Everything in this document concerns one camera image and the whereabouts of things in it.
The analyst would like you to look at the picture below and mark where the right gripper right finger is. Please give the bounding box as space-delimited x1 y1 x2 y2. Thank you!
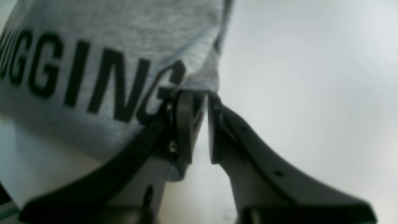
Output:
208 93 377 224

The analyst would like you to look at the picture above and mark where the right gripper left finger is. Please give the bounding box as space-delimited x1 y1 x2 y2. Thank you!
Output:
19 91 194 224

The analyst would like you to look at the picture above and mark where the light grey printed T-shirt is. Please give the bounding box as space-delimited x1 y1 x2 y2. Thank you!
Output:
0 0 236 182

